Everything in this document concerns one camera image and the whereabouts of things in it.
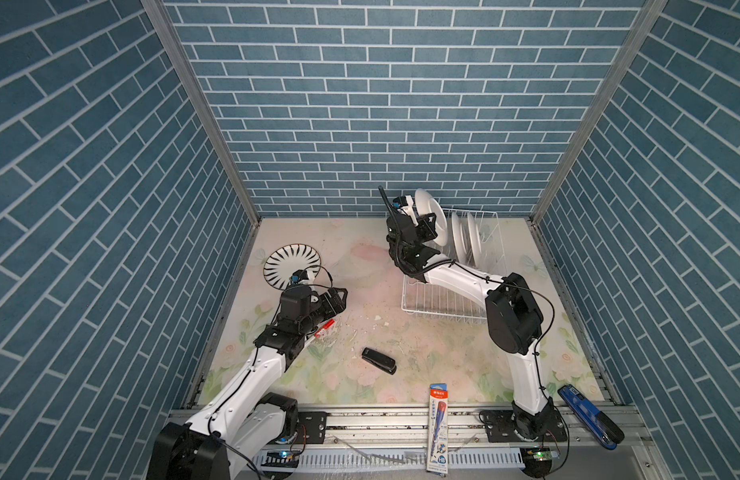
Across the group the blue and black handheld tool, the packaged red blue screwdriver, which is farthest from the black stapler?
the blue and black handheld tool

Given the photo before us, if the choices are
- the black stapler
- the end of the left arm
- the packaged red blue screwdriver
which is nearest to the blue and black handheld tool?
the packaged red blue screwdriver

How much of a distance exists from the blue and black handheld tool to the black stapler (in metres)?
0.47

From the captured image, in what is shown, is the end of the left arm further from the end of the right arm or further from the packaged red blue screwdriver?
the packaged red blue screwdriver

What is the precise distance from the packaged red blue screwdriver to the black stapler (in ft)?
0.40

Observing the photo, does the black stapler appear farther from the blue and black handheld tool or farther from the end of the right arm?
the blue and black handheld tool

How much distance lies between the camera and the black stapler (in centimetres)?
82

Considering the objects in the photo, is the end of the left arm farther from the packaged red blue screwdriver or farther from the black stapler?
the packaged red blue screwdriver

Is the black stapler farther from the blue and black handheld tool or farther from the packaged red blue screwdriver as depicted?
the blue and black handheld tool

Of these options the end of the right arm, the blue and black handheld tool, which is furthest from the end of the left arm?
the blue and black handheld tool

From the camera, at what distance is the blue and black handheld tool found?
0.71 m
